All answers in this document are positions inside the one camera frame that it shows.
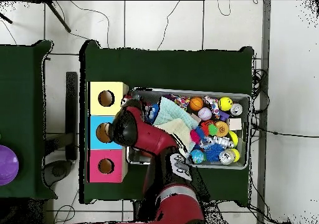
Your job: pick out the wooden box with three holes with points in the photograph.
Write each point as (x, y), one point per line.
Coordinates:
(96, 156)

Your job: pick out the small white baseball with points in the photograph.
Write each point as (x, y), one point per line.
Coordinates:
(204, 113)

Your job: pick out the purple bowl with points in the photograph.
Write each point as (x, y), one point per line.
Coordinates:
(7, 164)

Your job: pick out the plain wooden cube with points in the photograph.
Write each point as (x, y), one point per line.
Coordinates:
(234, 124)

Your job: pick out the small orange basketball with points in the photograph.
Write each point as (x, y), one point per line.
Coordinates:
(196, 103)

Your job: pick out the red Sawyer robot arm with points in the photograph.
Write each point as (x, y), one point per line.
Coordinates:
(154, 136)

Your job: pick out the grey stand foot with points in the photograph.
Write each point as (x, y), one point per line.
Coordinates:
(57, 170)

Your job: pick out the blue spiky rubber ball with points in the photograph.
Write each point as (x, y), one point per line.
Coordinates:
(213, 152)

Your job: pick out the yellow smiley ball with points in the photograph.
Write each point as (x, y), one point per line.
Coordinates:
(225, 103)

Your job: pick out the blue green globe ball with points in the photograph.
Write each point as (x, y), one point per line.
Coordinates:
(197, 156)

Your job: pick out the mint waffle cloth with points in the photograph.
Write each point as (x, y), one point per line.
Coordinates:
(172, 110)

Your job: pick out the black tripod leg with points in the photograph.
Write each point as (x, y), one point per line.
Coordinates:
(58, 15)
(5, 18)

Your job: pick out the toy hamburger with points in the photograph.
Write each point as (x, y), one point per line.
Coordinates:
(221, 129)

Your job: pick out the cream waffle cloth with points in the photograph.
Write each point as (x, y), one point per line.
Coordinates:
(179, 131)

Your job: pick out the dark green side table cloth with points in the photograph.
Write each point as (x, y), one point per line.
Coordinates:
(22, 96)

